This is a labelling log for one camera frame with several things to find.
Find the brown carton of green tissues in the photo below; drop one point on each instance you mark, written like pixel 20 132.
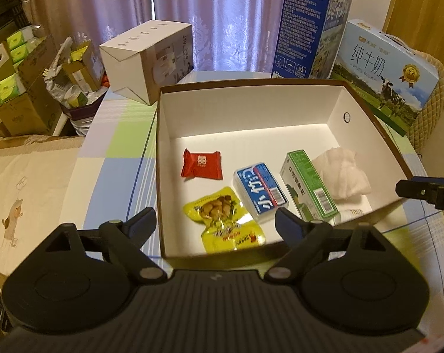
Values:
pixel 38 59

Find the red candy packet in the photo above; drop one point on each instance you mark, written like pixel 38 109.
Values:
pixel 201 163

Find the green medicine box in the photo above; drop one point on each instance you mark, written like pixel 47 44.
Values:
pixel 306 187

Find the light blue cow milk carton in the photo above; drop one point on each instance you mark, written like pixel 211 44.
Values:
pixel 383 73

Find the small open cardboard box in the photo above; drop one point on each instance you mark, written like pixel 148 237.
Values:
pixel 84 66

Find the clear plastic bag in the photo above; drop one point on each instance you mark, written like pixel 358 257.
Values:
pixel 56 88

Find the white appliance box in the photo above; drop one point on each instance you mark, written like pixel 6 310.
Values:
pixel 141 59

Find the lilac sheer curtain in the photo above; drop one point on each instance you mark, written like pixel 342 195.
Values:
pixel 225 14

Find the beige cartoon printed sheet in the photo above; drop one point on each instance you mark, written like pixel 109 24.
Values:
pixel 27 198

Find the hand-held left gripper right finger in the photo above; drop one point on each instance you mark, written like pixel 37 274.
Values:
pixel 289 228

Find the wooden door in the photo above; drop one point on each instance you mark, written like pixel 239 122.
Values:
pixel 424 3

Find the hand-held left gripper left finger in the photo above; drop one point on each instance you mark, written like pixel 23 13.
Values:
pixel 143 228

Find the beige patterned curtain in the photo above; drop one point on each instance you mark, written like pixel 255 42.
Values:
pixel 89 3

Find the tall dark blue milk carton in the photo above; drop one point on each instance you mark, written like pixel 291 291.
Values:
pixel 299 25

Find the blue floss pick case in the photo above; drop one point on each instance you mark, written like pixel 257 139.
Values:
pixel 260 191

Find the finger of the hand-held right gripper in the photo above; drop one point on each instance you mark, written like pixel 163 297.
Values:
pixel 416 191
pixel 435 180

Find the dark waste bin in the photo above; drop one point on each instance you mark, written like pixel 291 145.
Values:
pixel 82 117

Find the brown cardboard box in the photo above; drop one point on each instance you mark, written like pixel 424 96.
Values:
pixel 251 117

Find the yellow snack packet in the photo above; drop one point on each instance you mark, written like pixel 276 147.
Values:
pixel 222 220

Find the quilted beige chair cover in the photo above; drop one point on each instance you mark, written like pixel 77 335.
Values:
pixel 435 103

